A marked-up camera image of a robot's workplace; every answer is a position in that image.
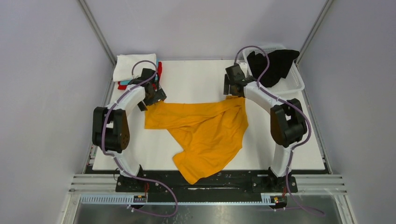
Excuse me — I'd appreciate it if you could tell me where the yellow t shirt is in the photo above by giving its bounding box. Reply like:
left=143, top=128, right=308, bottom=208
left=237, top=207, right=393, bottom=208
left=144, top=96, right=249, bottom=184

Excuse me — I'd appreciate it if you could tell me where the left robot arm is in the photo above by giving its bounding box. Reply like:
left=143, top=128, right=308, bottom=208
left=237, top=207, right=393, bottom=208
left=92, top=82, right=166, bottom=192

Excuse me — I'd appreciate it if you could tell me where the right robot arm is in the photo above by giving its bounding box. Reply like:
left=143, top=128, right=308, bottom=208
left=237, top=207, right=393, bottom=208
left=224, top=71, right=312, bottom=192

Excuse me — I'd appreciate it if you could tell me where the teal folded t shirt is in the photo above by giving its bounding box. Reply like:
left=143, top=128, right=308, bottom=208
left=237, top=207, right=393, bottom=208
left=117, top=60, right=163, bottom=86

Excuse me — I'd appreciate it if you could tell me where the red folded t shirt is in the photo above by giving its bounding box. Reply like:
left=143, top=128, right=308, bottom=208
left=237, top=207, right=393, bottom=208
left=117, top=62, right=163, bottom=90

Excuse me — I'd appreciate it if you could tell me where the white folded t shirt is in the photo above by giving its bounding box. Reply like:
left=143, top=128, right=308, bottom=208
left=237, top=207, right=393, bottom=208
left=113, top=54, right=157, bottom=82

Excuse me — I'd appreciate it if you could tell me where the black t shirt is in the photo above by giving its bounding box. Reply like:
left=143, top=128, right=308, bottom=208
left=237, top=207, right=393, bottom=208
left=247, top=49, right=300, bottom=88

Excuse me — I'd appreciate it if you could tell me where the white plastic basket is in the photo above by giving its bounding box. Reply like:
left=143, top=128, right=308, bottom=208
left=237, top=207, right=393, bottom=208
left=242, top=44, right=305, bottom=95

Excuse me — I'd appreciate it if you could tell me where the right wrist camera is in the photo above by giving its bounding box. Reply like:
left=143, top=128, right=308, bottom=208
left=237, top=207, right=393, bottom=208
left=226, top=64, right=246, bottom=80

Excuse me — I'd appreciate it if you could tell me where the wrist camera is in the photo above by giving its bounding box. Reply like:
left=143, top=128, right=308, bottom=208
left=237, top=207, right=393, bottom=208
left=226, top=64, right=246, bottom=80
left=140, top=68, right=157, bottom=82

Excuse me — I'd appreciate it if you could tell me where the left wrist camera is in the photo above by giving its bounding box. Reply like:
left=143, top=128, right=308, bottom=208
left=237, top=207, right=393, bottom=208
left=140, top=68, right=157, bottom=82

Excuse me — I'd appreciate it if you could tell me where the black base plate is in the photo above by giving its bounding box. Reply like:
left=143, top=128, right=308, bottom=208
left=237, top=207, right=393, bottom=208
left=110, top=170, right=287, bottom=203

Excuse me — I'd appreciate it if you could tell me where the white slotted cable duct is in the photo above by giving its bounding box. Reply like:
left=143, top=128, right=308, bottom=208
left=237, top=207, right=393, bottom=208
left=80, top=193, right=279, bottom=206

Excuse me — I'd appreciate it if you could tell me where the right aluminium frame post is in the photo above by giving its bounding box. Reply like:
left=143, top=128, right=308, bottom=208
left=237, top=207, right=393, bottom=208
left=296, top=0, right=334, bottom=67

